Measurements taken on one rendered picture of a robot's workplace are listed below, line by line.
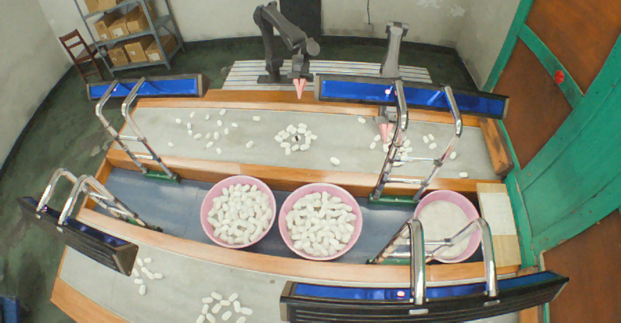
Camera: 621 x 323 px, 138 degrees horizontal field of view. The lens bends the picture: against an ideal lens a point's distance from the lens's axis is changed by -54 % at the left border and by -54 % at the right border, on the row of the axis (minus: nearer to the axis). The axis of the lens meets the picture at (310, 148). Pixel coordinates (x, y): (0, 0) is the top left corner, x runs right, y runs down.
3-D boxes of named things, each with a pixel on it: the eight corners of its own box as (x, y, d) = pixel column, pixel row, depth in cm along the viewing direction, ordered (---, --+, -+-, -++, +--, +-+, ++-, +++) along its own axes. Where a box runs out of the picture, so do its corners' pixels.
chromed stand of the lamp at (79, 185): (129, 220, 89) (57, 161, 53) (163, 229, 87) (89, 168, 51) (115, 260, 77) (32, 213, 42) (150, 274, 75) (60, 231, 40)
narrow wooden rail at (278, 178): (119, 160, 110) (108, 147, 101) (490, 192, 93) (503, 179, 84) (115, 169, 107) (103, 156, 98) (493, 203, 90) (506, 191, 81)
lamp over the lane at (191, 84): (99, 89, 86) (91, 77, 81) (213, 82, 81) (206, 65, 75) (89, 101, 82) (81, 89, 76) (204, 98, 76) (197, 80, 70)
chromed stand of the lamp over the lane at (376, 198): (367, 162, 103) (388, 73, 68) (414, 165, 101) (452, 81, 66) (367, 204, 92) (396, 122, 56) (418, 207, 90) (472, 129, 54)
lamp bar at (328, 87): (316, 84, 77) (316, 65, 72) (496, 104, 72) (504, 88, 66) (313, 102, 73) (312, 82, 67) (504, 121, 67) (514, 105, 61)
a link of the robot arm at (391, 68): (400, 86, 93) (409, 15, 89) (378, 82, 95) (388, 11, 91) (396, 91, 105) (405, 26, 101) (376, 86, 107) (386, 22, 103)
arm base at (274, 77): (291, 72, 129) (292, 64, 133) (254, 72, 130) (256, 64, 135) (292, 84, 135) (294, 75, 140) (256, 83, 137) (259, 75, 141)
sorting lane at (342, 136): (138, 110, 123) (136, 107, 121) (480, 131, 106) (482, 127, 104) (112, 153, 105) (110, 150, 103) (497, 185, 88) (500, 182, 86)
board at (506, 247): (475, 184, 84) (476, 182, 84) (503, 185, 83) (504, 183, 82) (488, 268, 65) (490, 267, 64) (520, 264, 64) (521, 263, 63)
